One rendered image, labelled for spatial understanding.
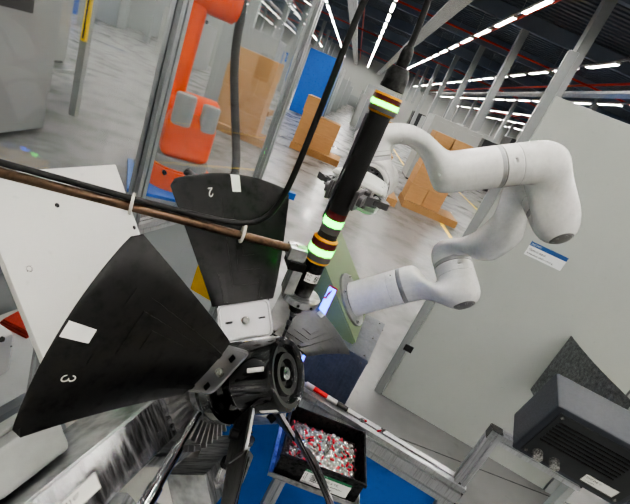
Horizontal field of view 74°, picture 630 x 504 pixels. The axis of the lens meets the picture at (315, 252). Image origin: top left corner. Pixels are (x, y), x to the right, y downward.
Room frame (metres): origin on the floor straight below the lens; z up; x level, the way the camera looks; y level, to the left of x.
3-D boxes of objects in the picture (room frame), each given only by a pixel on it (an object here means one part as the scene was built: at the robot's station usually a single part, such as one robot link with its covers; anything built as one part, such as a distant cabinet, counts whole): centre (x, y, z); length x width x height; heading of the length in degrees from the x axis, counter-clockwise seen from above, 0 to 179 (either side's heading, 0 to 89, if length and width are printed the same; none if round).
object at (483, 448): (0.90, -0.60, 0.96); 0.03 x 0.03 x 0.20; 78
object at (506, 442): (0.88, -0.70, 1.04); 0.24 x 0.03 x 0.03; 78
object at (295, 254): (0.65, 0.00, 1.35); 0.09 x 0.07 x 0.10; 113
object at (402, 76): (0.66, -0.01, 1.50); 0.04 x 0.04 x 0.46
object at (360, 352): (1.33, -0.18, 0.47); 0.30 x 0.30 x 0.93; 78
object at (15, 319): (0.80, 0.58, 0.87); 0.08 x 0.08 x 0.02; 85
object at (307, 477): (0.81, -0.22, 0.85); 0.22 x 0.17 x 0.07; 93
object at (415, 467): (0.99, -0.18, 0.82); 0.90 x 0.04 x 0.08; 78
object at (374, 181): (0.77, -0.03, 1.51); 0.11 x 0.10 x 0.07; 168
